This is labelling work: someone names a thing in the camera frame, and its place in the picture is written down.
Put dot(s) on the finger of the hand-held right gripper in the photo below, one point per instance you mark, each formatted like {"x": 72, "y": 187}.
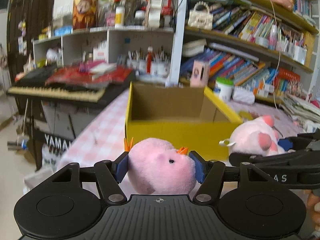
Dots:
{"x": 285, "y": 143}
{"x": 245, "y": 158}

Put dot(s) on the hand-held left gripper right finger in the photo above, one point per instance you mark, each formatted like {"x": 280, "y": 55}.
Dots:
{"x": 198, "y": 170}

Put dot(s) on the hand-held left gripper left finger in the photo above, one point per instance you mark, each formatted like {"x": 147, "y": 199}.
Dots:
{"x": 122, "y": 168}

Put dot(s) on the pink plush toy with paws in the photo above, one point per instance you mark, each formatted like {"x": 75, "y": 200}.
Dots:
{"x": 252, "y": 135}

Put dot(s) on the pink plush toy orange feet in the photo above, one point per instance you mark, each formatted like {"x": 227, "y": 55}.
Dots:
{"x": 160, "y": 170}

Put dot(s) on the yellow cardboard box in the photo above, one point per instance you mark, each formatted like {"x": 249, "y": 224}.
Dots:
{"x": 175, "y": 135}

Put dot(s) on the person's right hand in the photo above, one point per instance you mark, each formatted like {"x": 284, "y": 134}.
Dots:
{"x": 313, "y": 205}

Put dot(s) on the pile of papers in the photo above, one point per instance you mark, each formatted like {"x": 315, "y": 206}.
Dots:
{"x": 300, "y": 110}

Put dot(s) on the pink checked table mat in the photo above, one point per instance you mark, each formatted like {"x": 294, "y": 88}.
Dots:
{"x": 105, "y": 130}

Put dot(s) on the white quilted bag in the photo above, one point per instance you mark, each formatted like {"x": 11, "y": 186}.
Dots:
{"x": 243, "y": 96}

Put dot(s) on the white canister with green lid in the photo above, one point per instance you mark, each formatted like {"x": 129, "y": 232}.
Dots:
{"x": 223, "y": 90}

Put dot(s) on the black keyboard stand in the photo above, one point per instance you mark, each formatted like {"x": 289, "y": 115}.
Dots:
{"x": 55, "y": 130}

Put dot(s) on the white pencil holder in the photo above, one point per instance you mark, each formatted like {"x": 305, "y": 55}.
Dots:
{"x": 299, "y": 52}

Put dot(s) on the pink humidifier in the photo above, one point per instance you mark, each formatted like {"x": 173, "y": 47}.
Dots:
{"x": 199, "y": 73}

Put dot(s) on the white notebook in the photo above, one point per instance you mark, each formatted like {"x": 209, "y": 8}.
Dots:
{"x": 102, "y": 67}

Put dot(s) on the red printed cloth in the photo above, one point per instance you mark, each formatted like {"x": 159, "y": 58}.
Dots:
{"x": 75, "y": 76}

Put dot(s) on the pink bottle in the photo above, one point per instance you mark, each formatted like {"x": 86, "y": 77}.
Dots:
{"x": 273, "y": 38}

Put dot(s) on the white pen cup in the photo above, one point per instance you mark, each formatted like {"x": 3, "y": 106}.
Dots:
{"x": 136, "y": 63}
{"x": 160, "y": 67}

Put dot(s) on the black electric keyboard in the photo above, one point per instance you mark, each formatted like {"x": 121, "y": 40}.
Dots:
{"x": 50, "y": 90}

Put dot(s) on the wooden bookshelf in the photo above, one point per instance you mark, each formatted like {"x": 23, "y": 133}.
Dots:
{"x": 250, "y": 40}

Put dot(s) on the red tassel ornament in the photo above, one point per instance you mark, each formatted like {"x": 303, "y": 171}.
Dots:
{"x": 149, "y": 60}

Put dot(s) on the white box with red print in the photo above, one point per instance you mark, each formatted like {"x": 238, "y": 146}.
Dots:
{"x": 100, "y": 52}

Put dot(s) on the thick white-paged books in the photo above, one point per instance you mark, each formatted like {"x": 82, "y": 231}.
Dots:
{"x": 195, "y": 47}

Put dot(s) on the row of slanted colourful books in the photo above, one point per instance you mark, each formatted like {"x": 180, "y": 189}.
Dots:
{"x": 250, "y": 25}

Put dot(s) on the white shelf unit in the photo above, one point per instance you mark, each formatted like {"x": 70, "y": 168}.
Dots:
{"x": 177, "y": 30}

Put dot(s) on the white bottle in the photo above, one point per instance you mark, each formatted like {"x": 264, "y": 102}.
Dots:
{"x": 119, "y": 17}

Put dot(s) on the dark jar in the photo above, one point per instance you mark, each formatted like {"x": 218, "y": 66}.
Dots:
{"x": 140, "y": 18}

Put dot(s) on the white tape rolls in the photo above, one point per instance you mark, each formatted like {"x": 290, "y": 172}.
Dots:
{"x": 154, "y": 12}

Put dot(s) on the orange figure box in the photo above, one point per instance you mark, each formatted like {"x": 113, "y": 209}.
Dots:
{"x": 85, "y": 12}

